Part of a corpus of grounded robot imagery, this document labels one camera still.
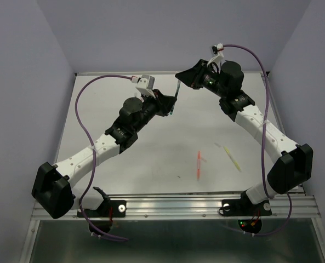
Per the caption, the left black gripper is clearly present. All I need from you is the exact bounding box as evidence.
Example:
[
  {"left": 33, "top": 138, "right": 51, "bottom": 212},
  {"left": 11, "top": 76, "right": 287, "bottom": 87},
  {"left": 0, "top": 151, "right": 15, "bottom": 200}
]
[{"left": 133, "top": 89, "right": 176, "bottom": 133}]

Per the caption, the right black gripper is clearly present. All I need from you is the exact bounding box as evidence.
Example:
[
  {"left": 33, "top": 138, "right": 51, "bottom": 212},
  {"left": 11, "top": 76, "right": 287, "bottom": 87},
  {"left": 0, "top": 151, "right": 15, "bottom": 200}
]
[{"left": 175, "top": 58, "right": 228, "bottom": 98}]

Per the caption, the green pen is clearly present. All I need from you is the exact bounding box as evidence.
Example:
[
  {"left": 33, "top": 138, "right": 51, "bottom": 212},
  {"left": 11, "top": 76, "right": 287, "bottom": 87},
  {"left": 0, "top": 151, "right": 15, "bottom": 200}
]
[{"left": 169, "top": 90, "right": 179, "bottom": 115}]

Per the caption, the yellow pen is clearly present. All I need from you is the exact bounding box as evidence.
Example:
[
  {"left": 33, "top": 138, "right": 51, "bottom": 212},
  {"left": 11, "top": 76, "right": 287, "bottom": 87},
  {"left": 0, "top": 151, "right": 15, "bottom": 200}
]
[{"left": 223, "top": 146, "right": 242, "bottom": 172}]

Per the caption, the orange pen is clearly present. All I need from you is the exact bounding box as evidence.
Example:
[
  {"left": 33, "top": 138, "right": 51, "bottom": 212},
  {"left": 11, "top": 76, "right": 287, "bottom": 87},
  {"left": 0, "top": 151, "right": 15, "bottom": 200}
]
[{"left": 197, "top": 151, "right": 201, "bottom": 180}]

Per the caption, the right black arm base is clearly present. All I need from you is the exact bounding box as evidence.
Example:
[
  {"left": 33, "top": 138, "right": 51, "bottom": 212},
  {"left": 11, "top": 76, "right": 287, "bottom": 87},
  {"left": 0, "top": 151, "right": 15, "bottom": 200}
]
[{"left": 218, "top": 191, "right": 272, "bottom": 235}]

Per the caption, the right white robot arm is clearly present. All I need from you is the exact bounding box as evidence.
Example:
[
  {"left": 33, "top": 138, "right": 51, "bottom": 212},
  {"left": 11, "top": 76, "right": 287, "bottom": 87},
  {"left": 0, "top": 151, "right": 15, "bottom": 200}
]
[{"left": 175, "top": 60, "right": 313, "bottom": 214}]

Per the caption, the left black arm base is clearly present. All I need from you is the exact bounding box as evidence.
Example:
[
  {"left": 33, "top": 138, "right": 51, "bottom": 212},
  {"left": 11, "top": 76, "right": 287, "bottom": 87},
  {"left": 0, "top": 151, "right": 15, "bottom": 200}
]
[{"left": 77, "top": 186, "right": 128, "bottom": 242}]

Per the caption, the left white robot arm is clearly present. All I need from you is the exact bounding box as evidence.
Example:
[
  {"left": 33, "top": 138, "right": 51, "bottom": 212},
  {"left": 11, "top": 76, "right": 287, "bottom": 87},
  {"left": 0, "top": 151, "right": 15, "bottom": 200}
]
[{"left": 31, "top": 89, "right": 177, "bottom": 219}]

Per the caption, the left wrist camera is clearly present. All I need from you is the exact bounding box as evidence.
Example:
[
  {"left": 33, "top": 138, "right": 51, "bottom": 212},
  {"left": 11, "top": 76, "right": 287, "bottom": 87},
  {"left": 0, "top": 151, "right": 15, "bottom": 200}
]
[{"left": 135, "top": 75, "right": 155, "bottom": 98}]

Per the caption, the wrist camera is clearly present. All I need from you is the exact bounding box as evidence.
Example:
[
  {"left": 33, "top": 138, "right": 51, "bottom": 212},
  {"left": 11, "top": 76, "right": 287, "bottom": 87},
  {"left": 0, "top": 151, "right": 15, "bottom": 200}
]
[
  {"left": 207, "top": 43, "right": 224, "bottom": 66},
  {"left": 135, "top": 75, "right": 155, "bottom": 98}
]

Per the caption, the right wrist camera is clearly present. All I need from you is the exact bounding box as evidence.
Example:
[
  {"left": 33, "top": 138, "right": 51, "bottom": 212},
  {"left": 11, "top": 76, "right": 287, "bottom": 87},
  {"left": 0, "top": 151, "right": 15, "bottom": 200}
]
[{"left": 207, "top": 43, "right": 224, "bottom": 66}]

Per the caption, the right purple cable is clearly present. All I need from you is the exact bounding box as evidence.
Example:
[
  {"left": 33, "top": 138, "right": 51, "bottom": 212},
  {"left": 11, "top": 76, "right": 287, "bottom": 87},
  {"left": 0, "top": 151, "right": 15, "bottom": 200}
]
[{"left": 219, "top": 43, "right": 293, "bottom": 238}]

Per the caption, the purple cable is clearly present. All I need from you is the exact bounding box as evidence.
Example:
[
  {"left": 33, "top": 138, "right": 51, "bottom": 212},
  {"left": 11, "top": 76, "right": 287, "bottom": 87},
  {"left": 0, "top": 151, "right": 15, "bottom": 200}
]
[
  {"left": 219, "top": 43, "right": 293, "bottom": 238},
  {"left": 76, "top": 74, "right": 138, "bottom": 243}
]

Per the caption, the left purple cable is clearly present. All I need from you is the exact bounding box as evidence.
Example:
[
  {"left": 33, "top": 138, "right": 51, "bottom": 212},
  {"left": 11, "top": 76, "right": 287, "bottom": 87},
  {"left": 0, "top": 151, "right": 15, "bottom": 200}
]
[{"left": 76, "top": 74, "right": 138, "bottom": 243}]

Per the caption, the aluminium mounting rail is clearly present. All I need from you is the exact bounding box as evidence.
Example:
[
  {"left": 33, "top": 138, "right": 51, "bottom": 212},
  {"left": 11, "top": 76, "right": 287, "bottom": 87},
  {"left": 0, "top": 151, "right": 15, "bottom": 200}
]
[{"left": 30, "top": 193, "right": 322, "bottom": 220}]

